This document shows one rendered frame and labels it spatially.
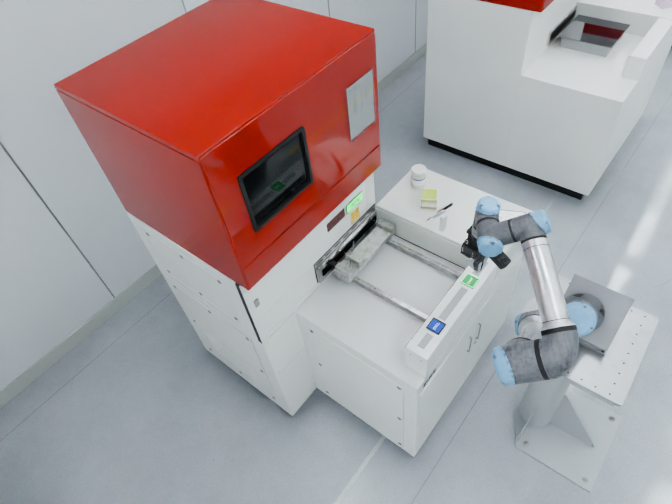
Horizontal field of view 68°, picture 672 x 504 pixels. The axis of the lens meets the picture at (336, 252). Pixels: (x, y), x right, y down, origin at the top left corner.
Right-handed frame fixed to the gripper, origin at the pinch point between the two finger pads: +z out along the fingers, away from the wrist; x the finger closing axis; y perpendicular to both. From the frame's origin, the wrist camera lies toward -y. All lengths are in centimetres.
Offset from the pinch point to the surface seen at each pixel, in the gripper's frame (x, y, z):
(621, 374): -12, -57, 27
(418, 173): -35, 55, 8
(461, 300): 5.9, 1.8, 14.8
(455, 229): -23.7, 25.3, 15.9
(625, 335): -29, -52, 27
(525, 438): -3, -43, 108
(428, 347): 31.0, -1.0, 14.2
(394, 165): -130, 145, 119
